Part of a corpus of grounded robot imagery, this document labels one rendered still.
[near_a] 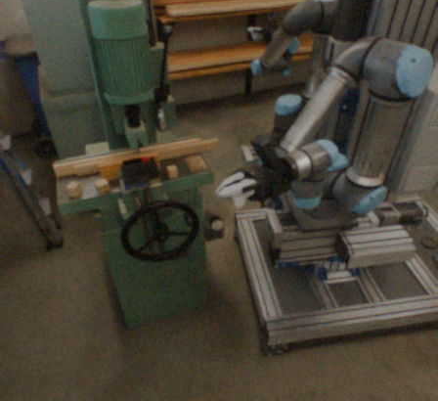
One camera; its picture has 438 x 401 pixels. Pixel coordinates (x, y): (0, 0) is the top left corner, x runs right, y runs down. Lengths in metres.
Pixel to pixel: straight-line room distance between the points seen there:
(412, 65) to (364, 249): 0.71
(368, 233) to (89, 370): 1.43
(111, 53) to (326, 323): 1.46
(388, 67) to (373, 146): 0.23
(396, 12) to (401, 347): 1.56
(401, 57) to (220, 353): 1.51
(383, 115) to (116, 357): 1.60
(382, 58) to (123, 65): 0.77
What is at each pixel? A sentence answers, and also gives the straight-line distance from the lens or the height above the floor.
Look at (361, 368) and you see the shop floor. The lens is 2.02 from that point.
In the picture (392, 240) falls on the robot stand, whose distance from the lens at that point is 1.53.
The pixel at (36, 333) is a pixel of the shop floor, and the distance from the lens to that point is 2.20.
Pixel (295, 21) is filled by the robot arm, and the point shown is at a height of 1.39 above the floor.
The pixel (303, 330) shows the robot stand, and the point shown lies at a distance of 1.77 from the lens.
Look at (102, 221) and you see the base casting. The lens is 1.46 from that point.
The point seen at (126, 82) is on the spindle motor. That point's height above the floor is 1.28.
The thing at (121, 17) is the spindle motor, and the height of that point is 1.48.
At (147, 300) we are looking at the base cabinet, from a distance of 1.88.
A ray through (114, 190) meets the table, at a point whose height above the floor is 0.90.
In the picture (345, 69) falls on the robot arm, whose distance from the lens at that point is 1.09.
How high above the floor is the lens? 1.72
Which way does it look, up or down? 38 degrees down
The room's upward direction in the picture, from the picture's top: straight up
